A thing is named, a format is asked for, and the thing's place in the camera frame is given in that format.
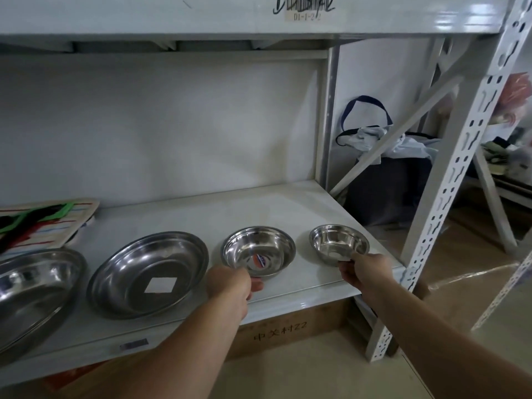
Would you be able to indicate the white metal shelving rack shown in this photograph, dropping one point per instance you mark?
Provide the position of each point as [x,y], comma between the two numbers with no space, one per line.
[266,120]

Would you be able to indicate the dark fabric tote bag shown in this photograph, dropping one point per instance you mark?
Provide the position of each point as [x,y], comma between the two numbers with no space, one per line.
[386,178]

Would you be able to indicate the oval steel plate with label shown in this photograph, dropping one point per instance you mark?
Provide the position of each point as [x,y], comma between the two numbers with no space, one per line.
[148,275]

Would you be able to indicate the person's left fingers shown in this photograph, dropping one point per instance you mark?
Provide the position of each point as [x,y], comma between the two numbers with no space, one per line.
[254,286]

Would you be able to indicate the person's left forearm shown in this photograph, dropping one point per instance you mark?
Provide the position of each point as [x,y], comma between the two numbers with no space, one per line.
[158,352]

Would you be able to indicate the large oval steel plate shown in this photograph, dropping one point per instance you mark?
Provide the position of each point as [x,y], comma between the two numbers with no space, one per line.
[33,295]

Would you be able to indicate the brown cardboard box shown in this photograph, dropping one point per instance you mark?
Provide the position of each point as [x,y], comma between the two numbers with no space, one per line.
[286,328]

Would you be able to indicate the light blue cloth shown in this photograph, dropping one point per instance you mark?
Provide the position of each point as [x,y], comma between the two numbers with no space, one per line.
[376,139]

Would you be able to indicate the person's right fingers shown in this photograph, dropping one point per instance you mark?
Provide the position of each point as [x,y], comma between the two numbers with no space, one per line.
[347,268]

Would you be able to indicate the medium steel bowl with sticker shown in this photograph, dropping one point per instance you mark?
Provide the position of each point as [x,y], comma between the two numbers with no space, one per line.
[258,251]

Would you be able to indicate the person's right forearm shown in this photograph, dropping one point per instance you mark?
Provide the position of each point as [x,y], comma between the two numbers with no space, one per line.
[436,333]

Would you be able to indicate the small steel bowl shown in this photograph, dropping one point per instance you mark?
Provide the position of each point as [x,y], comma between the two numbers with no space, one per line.
[338,244]

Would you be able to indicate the striped woven mat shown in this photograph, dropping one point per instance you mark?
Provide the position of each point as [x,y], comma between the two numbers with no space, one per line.
[43,224]

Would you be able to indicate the person's right hand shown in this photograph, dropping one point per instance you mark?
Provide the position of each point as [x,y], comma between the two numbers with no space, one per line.
[362,270]

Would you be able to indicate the pile of clutter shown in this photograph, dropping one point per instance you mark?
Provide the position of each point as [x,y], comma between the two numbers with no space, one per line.
[509,132]

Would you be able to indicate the barcode label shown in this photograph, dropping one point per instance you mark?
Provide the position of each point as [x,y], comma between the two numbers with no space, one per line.
[304,4]

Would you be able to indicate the person's left hand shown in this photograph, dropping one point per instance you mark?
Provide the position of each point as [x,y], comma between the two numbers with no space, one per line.
[227,282]

